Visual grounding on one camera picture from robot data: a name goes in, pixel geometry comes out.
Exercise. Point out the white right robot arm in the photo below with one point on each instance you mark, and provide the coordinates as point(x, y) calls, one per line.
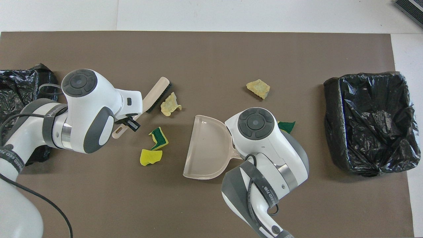
point(264, 142)

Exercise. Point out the pale yellow grey torn scrap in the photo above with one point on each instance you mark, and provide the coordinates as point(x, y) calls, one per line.
point(170, 105)

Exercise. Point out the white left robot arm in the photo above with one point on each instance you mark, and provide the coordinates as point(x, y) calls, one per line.
point(89, 109)

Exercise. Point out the dark grey ribbed object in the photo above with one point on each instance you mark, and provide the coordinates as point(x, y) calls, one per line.
point(411, 8)

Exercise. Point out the notched yellow green sponge piece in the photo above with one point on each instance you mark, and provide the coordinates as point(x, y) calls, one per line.
point(159, 138)

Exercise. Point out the pale yellow chunky scrap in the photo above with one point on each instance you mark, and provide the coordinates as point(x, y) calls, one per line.
point(258, 88)

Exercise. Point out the brown table mat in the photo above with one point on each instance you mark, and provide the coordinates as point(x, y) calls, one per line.
point(211, 59)

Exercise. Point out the small green yellow sponge piece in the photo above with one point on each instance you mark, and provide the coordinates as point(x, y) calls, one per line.
point(287, 126)

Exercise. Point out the beige plastic dustpan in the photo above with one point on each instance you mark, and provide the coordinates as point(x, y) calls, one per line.
point(205, 148)

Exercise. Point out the beige hand brush black bristles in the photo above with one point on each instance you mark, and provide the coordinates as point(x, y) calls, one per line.
point(155, 92)

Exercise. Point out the trash bin with black bag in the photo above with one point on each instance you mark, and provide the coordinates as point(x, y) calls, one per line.
point(19, 86)
point(373, 125)

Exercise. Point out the plain yellow sponge piece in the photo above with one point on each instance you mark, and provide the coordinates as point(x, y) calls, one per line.
point(150, 157)

